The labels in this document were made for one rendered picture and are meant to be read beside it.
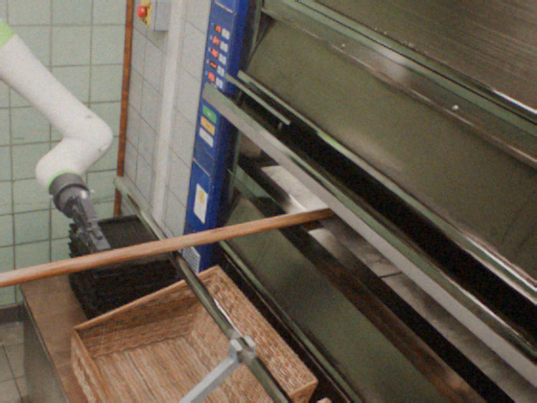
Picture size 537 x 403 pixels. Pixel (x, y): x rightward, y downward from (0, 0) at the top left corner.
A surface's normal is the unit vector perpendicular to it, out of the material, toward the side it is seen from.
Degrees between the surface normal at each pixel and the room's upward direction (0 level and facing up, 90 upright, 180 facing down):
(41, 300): 0
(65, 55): 90
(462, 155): 70
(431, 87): 90
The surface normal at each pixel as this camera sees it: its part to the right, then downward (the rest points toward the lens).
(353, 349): -0.78, -0.16
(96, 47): 0.46, 0.51
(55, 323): 0.13, -0.85
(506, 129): -0.88, 0.14
